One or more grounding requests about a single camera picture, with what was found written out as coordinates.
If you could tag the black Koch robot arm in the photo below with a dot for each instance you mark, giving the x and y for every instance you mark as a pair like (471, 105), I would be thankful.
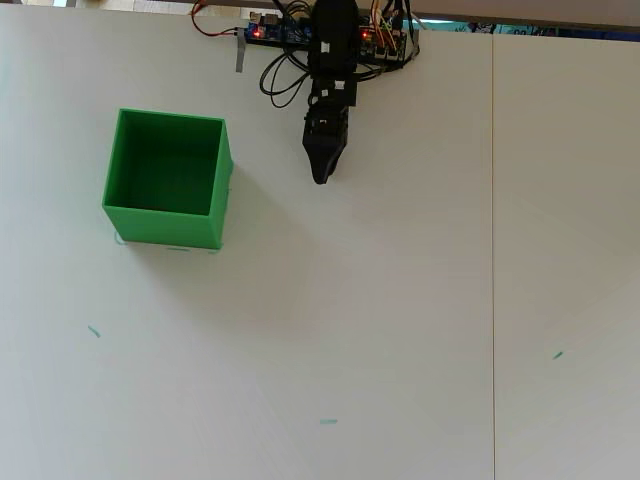
(335, 30)

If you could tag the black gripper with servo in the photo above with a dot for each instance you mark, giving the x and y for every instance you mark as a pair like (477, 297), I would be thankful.
(332, 117)

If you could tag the teal patterned strip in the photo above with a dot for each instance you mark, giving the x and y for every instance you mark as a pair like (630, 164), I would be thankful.
(525, 30)

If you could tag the blue circuit board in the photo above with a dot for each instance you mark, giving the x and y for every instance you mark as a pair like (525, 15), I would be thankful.
(295, 32)

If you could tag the black circuit board with connectors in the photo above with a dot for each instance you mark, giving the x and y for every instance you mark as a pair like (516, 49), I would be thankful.
(385, 47)

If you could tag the grey tape strip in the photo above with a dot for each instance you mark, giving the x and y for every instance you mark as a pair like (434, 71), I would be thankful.
(240, 55)

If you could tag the green square plastic bin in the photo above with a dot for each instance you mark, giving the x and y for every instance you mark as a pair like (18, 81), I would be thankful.
(165, 230)

